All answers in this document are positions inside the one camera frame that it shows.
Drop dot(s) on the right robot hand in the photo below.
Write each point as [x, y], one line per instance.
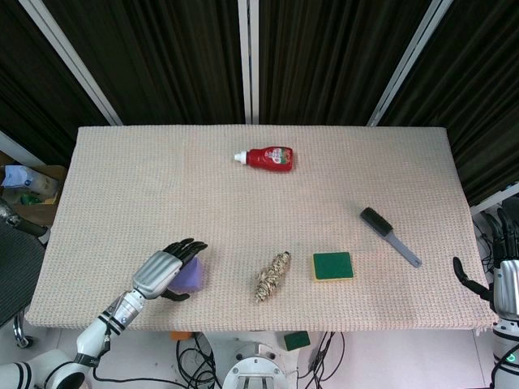
[504, 279]

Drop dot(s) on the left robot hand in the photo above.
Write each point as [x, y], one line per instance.
[158, 270]

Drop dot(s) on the purple block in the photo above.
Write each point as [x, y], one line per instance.
[190, 276]

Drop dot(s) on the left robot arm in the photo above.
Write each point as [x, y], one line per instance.
[81, 348]

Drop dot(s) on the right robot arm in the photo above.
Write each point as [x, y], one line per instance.
[507, 352]

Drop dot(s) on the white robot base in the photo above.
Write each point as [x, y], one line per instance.
[255, 366]

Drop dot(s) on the orange object on floor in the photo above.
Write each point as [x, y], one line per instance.
[177, 335]

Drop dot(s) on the beige woven table cloth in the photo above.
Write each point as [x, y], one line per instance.
[259, 227]

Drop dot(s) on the black mesh office chair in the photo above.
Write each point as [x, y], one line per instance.
[18, 267]

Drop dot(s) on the cardboard box with clutter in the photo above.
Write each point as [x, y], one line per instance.
[30, 190]

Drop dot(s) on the red ketchup bottle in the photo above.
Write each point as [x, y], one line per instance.
[271, 158]

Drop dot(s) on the green yellow sponge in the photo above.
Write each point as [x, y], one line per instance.
[333, 266]

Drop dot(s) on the dark curtain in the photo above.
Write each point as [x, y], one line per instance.
[154, 61]

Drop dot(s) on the white window frame post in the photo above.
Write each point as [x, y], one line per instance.
[248, 61]

